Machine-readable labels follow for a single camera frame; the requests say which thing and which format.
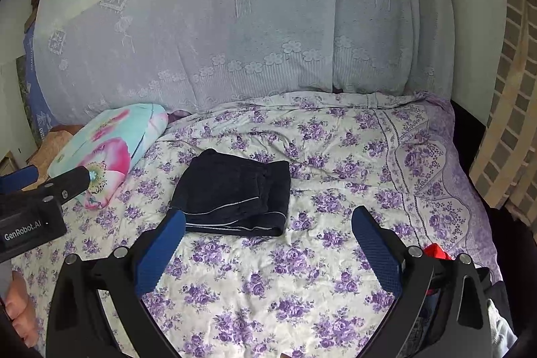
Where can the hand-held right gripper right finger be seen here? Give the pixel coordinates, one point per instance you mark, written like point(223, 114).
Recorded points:
point(375, 249)

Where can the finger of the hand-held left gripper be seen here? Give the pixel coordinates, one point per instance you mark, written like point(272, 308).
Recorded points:
point(19, 177)
point(69, 184)

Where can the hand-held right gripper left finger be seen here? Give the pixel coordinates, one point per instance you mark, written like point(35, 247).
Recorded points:
point(161, 253)

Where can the navy blue pants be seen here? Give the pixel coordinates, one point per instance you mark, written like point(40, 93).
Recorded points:
point(235, 190)

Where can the person's left hand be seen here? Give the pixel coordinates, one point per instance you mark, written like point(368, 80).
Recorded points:
point(21, 307)

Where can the wooden nightstand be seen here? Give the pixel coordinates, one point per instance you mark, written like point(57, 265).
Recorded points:
point(7, 165)

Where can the brown patterned pillow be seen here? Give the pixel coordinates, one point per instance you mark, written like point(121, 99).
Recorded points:
point(48, 148)

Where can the floral turquoise pillow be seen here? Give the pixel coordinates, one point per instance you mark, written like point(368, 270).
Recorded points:
point(109, 144)

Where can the red garment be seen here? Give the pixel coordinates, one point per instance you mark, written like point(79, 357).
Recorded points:
point(438, 252)

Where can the blue denim jeans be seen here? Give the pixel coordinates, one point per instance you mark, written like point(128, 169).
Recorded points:
point(428, 307)

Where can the blue printed cloth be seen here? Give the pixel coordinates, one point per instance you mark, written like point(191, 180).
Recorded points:
point(37, 89)

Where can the purple floral bedsheet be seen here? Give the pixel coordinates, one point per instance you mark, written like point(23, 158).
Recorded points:
point(335, 156)

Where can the grey sweatshirt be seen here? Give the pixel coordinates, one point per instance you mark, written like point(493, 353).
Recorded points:
point(503, 333)

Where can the beige checked curtain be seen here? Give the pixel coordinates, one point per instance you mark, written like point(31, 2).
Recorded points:
point(507, 131)

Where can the dark green wall poster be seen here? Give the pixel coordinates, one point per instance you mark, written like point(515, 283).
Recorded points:
point(24, 89)

